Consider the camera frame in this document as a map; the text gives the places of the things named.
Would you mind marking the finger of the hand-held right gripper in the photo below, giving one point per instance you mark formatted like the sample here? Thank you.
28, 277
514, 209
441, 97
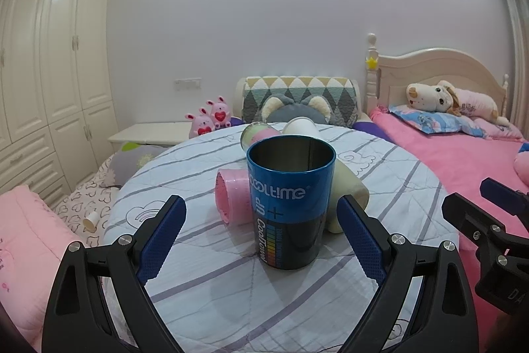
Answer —
471, 218
506, 198

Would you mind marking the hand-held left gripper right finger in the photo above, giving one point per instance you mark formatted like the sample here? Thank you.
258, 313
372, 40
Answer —
361, 237

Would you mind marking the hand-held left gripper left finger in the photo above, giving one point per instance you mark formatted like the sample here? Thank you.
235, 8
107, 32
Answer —
163, 237

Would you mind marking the blue and black metal cup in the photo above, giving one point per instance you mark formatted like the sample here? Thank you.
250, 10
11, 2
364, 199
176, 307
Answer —
289, 208

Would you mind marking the cream plastic cup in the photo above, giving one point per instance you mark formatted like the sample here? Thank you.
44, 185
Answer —
350, 181

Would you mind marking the small paper cup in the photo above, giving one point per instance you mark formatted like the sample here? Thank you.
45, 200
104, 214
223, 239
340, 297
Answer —
91, 221

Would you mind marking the pink plastic cup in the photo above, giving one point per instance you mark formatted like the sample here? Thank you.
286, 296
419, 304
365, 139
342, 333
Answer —
234, 198

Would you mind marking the green and pink cup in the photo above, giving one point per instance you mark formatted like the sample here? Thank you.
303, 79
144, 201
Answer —
258, 134

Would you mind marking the pink round cushion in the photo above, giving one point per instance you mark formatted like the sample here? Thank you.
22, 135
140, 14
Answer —
523, 167

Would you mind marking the pink bed sheet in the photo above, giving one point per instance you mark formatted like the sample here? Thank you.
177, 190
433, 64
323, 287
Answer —
434, 167

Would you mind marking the round table with striped cloth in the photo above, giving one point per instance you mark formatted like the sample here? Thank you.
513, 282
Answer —
206, 295

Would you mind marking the grey flower pillow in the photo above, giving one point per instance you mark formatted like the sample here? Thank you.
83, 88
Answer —
132, 162

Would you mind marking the heart print bed sheet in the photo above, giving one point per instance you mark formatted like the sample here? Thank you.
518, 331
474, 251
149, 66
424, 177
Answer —
84, 198

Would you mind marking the blue cartoon pillow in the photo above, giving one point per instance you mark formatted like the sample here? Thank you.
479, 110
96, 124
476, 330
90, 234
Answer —
434, 120

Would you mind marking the white nightstand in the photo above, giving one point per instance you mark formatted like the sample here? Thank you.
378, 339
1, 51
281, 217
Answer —
148, 131

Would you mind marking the purple bed sheet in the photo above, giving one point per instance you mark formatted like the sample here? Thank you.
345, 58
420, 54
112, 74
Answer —
368, 128

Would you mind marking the small pink bunny plush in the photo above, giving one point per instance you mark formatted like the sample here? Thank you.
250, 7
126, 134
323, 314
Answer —
200, 125

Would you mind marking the white and pink plush dog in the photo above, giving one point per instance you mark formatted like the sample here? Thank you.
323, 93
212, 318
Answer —
425, 96

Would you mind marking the tall pink bunny plush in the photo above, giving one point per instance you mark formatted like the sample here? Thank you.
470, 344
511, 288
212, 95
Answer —
220, 113

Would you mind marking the pink quilt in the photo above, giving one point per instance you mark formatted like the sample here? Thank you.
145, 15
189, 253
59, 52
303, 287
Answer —
24, 253

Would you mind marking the triangle pattern quilted cover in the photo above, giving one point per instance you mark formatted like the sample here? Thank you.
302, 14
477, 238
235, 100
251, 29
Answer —
330, 96

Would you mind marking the grey cat cushion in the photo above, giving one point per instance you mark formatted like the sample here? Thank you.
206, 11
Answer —
289, 109

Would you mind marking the white wooden bed headboard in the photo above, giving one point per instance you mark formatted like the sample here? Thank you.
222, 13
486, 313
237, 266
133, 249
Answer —
434, 67

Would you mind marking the yellow star decoration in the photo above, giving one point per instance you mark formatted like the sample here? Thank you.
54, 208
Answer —
372, 62

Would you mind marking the cream wardrobe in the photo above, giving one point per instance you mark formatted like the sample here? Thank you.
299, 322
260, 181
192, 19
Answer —
62, 47

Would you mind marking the white door frame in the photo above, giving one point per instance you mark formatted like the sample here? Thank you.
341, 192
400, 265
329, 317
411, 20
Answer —
518, 47

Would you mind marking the white wall switch panel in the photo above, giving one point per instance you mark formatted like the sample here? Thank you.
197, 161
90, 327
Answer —
188, 83

